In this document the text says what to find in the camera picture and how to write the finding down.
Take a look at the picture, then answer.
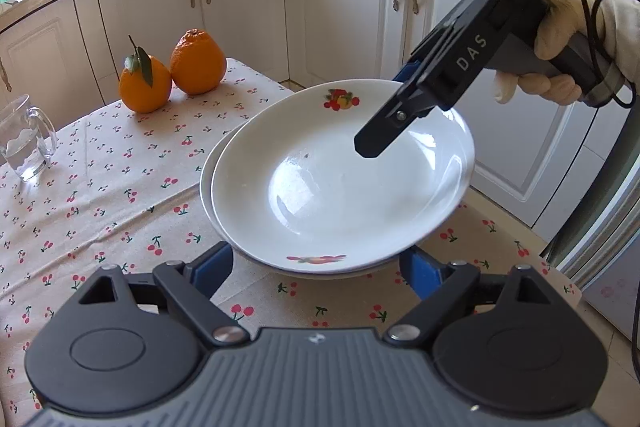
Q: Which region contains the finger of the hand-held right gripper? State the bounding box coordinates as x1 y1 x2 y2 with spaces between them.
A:
392 61 426 84
354 57 454 159

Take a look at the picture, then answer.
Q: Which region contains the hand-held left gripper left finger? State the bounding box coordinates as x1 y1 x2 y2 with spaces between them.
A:
75 242 251 349

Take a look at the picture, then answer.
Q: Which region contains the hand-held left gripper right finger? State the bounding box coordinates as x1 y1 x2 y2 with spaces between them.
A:
382 247 561 348

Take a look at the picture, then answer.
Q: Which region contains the white plate with fruit print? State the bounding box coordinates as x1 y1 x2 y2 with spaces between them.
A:
199 89 401 282
211 78 476 275

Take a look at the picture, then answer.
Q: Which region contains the person's right hand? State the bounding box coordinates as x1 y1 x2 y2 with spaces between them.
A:
495 0 640 104

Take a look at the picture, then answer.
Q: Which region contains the cherry print tablecloth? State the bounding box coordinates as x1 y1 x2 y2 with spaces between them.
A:
0 57 583 427

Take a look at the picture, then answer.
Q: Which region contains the orange with green leaf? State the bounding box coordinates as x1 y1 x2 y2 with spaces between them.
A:
118 35 173 114

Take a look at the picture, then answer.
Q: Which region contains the orange without leaf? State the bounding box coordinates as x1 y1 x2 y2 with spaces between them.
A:
170 28 227 96

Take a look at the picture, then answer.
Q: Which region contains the clear glass mug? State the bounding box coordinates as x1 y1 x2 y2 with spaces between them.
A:
0 94 59 182

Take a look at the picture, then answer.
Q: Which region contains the black cable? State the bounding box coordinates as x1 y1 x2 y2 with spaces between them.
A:
575 0 640 108

